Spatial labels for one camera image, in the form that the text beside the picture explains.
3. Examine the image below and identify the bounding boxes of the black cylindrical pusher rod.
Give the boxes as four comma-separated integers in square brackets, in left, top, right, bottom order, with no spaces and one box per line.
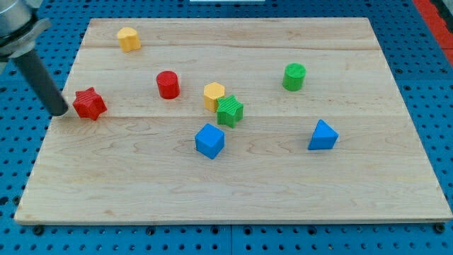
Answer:
[13,50,69,116]

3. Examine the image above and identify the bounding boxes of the red star block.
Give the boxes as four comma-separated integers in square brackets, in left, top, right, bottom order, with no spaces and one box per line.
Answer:
[72,87,107,120]

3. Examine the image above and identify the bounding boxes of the green star block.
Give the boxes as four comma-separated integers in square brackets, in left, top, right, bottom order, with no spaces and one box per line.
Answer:
[217,95,243,128]

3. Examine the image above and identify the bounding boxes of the yellow heart block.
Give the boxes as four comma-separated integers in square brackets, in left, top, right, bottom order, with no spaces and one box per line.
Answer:
[117,27,142,52]

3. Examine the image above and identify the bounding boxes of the red cylinder block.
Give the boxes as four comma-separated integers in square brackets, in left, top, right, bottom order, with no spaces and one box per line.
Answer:
[156,71,180,99]

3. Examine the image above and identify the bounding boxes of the wooden board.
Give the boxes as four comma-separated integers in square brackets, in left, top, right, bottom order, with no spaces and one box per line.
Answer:
[15,18,452,225]

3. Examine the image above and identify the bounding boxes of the yellow hexagon block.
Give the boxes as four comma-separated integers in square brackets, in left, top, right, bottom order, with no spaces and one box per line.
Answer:
[203,82,225,113]

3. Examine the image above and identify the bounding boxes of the blue cube block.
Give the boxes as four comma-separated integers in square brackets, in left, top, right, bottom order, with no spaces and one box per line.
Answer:
[195,123,225,159]

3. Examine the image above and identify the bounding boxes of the green cylinder block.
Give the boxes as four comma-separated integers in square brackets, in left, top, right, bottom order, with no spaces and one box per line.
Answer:
[282,62,306,91]

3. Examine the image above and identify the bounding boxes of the blue triangle block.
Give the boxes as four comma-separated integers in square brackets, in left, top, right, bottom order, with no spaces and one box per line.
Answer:
[308,119,339,150]

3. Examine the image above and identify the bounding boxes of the red tape strip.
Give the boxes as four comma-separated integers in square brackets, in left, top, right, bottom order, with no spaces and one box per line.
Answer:
[413,0,452,64]

